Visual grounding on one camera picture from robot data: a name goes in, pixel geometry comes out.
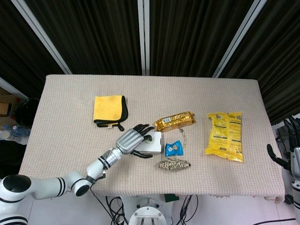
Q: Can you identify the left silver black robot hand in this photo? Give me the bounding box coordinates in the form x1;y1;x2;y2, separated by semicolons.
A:
115;123;155;159

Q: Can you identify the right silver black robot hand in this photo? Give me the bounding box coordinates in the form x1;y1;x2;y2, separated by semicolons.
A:
267;116;300;175

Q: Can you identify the white cardboard box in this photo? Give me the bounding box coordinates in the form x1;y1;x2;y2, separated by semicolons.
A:
137;131;163;155

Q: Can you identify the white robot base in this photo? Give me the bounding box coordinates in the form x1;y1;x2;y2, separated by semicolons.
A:
121;194;175;225

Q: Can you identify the brown cardboard box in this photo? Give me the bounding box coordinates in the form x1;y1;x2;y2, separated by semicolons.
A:
0;93;17;117

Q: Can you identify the yellow cloth with black trim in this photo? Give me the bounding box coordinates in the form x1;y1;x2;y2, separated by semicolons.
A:
93;94;129;131

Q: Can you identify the blue snack packet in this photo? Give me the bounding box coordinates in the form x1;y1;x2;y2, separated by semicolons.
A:
164;140;183;157

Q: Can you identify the gold cracker package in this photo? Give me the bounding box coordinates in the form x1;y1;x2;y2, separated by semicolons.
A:
153;112;195;132

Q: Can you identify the beige waffle tablecloth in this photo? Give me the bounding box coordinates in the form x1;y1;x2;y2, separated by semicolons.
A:
18;74;285;203

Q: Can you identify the dark green block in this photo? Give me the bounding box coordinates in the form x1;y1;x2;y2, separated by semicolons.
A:
164;193;180;203

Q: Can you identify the yellow snack bag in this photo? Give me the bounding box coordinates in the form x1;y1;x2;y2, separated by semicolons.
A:
203;112;244;163

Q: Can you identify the black pleated curtain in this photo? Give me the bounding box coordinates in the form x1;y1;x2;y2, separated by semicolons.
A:
149;0;256;77
0;0;68;99
219;0;300;126
24;0;144;75

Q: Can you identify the black trash bin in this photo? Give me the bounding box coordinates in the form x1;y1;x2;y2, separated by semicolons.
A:
13;97;40;129

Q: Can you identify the clear plastic water bottle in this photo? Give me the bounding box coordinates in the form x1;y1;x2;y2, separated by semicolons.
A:
10;125;31;136

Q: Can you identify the braided beige rope bundle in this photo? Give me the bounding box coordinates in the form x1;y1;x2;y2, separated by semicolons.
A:
157;158;192;172

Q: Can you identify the braided cord with metal clasp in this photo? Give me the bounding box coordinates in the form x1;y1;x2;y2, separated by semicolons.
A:
178;127;188;148

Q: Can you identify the black cable bundle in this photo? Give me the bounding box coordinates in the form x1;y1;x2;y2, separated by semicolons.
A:
179;195;199;225
105;195;129;225

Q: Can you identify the white frame post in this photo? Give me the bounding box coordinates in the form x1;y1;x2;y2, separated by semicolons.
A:
14;0;72;75
212;0;268;78
137;0;150;76

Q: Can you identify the white frame bar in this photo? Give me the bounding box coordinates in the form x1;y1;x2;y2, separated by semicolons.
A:
0;77;27;98

